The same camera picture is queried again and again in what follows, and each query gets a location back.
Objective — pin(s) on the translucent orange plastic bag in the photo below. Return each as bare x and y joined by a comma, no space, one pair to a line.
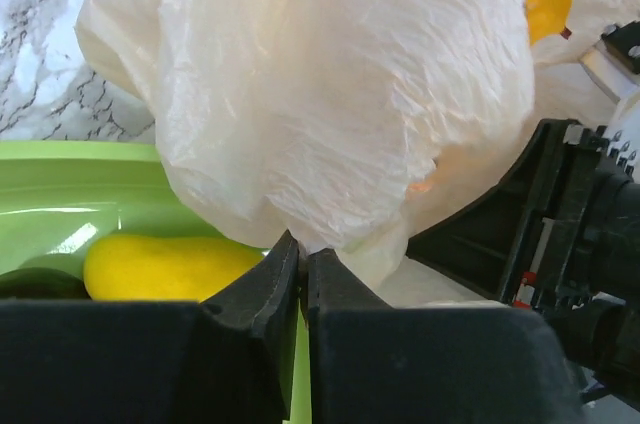
353,124

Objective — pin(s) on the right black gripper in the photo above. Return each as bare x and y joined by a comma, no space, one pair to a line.
559,232

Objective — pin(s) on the dark purple fake plum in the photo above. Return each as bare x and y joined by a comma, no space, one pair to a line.
41,283

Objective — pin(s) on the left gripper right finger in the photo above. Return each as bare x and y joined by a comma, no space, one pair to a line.
373,363

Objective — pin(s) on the green plastic tray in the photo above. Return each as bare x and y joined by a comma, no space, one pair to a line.
57,198

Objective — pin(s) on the fake yellow mango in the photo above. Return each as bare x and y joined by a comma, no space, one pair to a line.
134,267

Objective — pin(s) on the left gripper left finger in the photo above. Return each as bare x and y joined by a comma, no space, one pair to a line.
229,359

